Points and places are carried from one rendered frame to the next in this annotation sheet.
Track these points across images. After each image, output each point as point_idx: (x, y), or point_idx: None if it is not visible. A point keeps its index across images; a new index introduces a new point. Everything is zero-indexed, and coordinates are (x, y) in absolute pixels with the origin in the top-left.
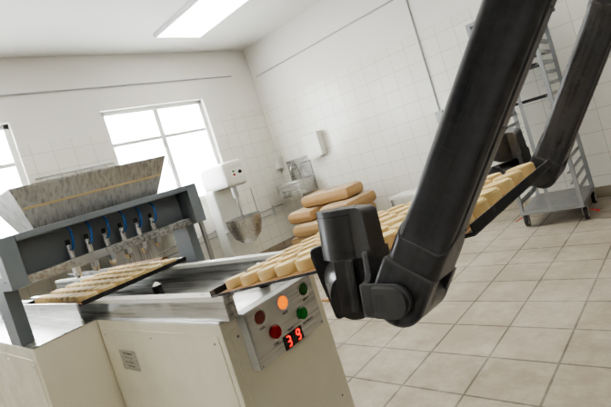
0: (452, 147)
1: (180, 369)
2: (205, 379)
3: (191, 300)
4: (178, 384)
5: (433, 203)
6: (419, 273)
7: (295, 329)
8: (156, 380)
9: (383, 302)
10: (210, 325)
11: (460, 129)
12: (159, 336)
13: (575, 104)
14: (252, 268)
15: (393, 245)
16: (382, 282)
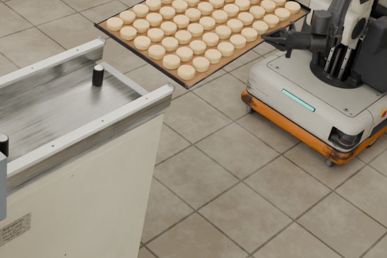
0: None
1: (100, 179)
2: (126, 168)
3: (142, 107)
4: (88, 198)
5: (346, 7)
6: (341, 29)
7: None
8: (54, 218)
9: (338, 40)
10: (156, 117)
11: None
12: (88, 164)
13: None
14: (178, 61)
15: (338, 22)
16: (335, 35)
